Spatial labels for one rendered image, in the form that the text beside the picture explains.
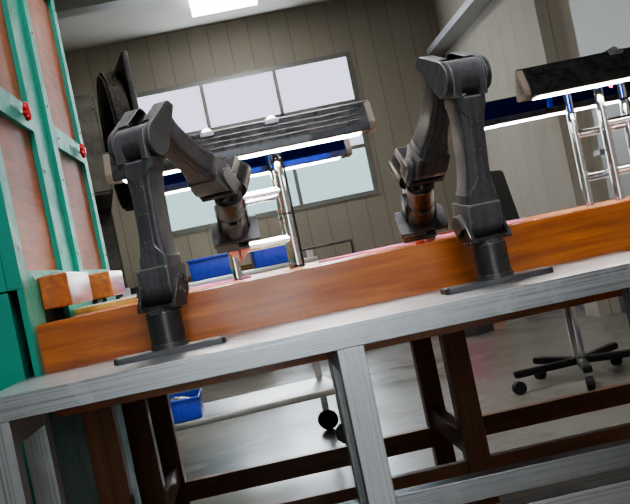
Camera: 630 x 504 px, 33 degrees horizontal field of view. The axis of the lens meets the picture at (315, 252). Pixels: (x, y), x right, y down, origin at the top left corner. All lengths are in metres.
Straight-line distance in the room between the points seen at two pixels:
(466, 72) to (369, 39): 8.99
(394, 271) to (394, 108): 8.71
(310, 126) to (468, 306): 0.82
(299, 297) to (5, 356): 0.58
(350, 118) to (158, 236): 0.70
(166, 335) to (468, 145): 0.63
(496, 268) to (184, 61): 9.02
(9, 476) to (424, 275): 0.89
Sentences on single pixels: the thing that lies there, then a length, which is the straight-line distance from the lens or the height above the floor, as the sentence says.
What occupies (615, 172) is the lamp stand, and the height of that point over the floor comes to 0.83.
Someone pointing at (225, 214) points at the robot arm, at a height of 0.91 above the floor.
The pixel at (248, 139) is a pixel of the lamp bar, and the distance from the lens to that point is 2.44.
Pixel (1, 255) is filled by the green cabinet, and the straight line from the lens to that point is 2.14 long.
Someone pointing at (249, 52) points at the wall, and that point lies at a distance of 10.82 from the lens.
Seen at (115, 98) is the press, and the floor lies 2.03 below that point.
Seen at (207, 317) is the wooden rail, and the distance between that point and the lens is 2.13.
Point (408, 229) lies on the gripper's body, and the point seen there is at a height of 0.80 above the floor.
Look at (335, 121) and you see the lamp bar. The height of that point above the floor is 1.07.
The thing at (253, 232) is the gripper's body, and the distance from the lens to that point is 2.27.
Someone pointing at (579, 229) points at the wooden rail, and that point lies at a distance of 2.23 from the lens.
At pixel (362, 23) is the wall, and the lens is 10.94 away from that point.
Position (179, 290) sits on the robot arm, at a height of 0.78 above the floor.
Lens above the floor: 0.79
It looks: level
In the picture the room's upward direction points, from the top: 12 degrees counter-clockwise
